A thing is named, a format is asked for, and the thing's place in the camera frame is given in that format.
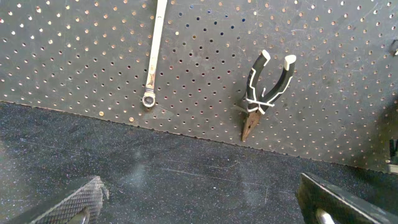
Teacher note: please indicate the wrench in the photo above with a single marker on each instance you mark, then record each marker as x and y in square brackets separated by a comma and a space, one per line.
[154, 53]

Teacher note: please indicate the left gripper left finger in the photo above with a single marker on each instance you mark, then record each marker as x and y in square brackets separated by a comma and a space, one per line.
[77, 202]

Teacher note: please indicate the black and white pliers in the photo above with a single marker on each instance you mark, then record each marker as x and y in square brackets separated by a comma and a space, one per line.
[252, 93]

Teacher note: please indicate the black pegboard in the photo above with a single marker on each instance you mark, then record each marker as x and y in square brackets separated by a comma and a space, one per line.
[77, 46]

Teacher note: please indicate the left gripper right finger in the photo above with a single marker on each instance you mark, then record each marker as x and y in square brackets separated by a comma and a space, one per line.
[326, 199]

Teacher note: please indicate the metal hook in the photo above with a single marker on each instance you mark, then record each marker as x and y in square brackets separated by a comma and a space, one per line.
[264, 92]

